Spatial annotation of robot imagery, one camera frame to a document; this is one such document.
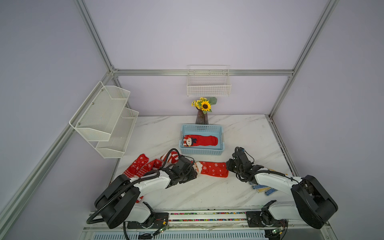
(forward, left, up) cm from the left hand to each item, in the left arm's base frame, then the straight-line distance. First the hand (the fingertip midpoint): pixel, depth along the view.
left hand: (194, 175), depth 87 cm
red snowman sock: (+26, 0, 0) cm, 26 cm away
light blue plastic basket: (+34, -5, +2) cm, 34 cm away
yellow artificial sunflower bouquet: (+39, -6, +22) cm, 45 cm away
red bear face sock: (+7, +24, +1) cm, 25 cm away
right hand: (+7, -21, 0) cm, 22 cm away
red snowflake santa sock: (+4, -13, +1) cm, 13 cm away
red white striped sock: (+11, +14, +2) cm, 18 cm away
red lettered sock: (+7, +37, -1) cm, 38 cm away
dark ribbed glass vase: (+36, -5, +11) cm, 38 cm away
